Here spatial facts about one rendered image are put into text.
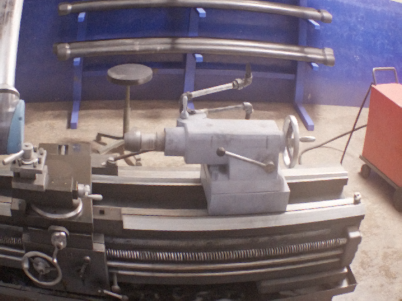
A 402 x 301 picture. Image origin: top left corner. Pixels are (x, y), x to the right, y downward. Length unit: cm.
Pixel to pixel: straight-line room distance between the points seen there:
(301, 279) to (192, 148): 86
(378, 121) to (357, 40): 159
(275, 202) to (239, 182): 19
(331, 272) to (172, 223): 89
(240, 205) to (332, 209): 44
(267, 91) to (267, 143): 334
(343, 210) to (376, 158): 203
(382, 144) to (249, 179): 221
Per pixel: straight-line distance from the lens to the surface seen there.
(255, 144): 265
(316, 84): 610
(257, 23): 575
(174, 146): 263
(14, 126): 159
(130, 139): 263
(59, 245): 237
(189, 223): 262
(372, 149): 482
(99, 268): 255
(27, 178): 244
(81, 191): 245
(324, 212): 277
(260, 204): 271
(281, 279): 292
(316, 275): 296
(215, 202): 266
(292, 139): 275
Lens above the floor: 228
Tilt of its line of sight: 25 degrees down
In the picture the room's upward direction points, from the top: 4 degrees clockwise
